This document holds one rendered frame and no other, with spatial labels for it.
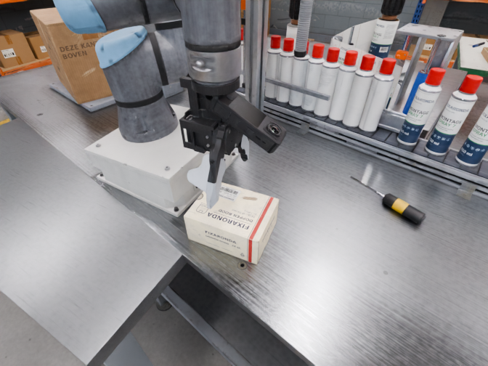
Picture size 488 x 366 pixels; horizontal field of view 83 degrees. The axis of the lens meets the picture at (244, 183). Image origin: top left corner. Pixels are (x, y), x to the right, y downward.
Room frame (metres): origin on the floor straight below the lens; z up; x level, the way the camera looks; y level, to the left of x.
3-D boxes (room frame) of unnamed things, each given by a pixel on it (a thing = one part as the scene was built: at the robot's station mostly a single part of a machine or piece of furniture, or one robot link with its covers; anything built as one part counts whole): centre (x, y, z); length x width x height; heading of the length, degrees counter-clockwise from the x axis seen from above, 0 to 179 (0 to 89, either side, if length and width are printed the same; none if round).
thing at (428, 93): (0.68, -0.47, 0.98); 0.05 x 0.05 x 0.20
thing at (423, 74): (0.74, -0.48, 0.98); 0.03 x 0.03 x 0.16
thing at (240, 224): (0.40, 0.02, 0.87); 0.16 x 0.12 x 0.07; 66
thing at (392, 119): (0.80, -0.48, 1.01); 0.14 x 0.13 x 0.26; 50
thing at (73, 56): (1.18, 0.63, 0.99); 0.30 x 0.24 x 0.27; 38
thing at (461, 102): (0.63, -0.53, 0.98); 0.05 x 0.05 x 0.20
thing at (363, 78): (0.79, -0.34, 0.98); 0.05 x 0.05 x 0.20
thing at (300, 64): (0.93, -0.18, 0.98); 0.05 x 0.05 x 0.20
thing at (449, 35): (0.80, -0.48, 1.14); 0.14 x 0.11 x 0.01; 50
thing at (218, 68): (0.40, 0.04, 1.19); 0.08 x 0.08 x 0.05
